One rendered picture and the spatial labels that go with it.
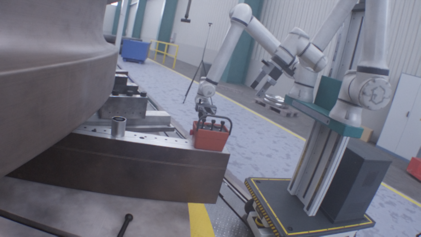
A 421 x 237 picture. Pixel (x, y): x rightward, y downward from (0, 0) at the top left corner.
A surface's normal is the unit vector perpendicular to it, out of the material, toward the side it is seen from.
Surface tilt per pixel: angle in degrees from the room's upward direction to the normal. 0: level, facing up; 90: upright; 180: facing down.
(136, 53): 90
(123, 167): 90
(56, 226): 0
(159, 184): 90
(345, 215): 90
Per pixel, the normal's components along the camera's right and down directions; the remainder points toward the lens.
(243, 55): 0.48, 0.34
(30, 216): 0.21, -0.94
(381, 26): -0.40, 0.21
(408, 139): -0.85, -0.04
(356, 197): 0.19, 0.32
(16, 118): 0.97, 0.22
